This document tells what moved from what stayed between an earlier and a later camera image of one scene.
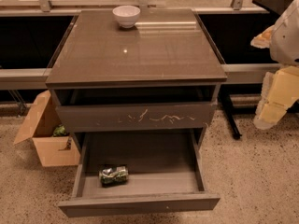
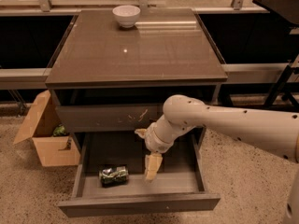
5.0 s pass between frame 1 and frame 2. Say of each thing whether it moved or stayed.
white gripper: moved
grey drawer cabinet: stayed
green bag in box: stayed
